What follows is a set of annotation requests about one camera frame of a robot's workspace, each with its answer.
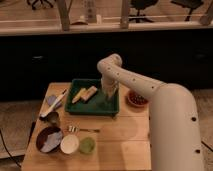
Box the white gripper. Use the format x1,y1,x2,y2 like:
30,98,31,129
101,76,119,100

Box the wooden table leg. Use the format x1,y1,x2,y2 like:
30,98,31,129
120,0,131,29
56,0,70,31

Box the red bowl of beans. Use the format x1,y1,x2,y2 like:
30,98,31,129
127,91,148,108

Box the grey cloth in bowl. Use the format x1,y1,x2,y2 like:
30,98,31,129
41,132,63,153

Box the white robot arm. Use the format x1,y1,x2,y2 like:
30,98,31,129
97,54,205,171

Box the green plastic tray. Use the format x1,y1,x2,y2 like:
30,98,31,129
65,79,119,117

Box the green round cup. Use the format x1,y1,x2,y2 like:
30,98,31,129
79,137,95,154

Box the wooden table leg right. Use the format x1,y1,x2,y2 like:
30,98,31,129
120,0,131,29

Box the grey blue cloth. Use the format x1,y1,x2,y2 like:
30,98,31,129
46,95,62,109

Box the yellow corn cob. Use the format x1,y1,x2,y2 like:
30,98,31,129
72,88,86,104

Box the white handled knife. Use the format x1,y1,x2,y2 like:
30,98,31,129
40,89,67,118

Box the dark brown bowl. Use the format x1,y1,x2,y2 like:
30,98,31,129
36,126,63,153

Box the metal fork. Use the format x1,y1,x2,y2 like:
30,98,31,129
68,126,100,133

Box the black cable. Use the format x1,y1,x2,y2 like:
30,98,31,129
0,129,22,169

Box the white round bowl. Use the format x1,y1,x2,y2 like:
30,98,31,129
60,134,79,154

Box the black office chair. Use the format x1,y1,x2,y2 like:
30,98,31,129
129,0,158,23

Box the tan bread stick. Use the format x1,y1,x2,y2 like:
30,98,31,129
81,86,97,101

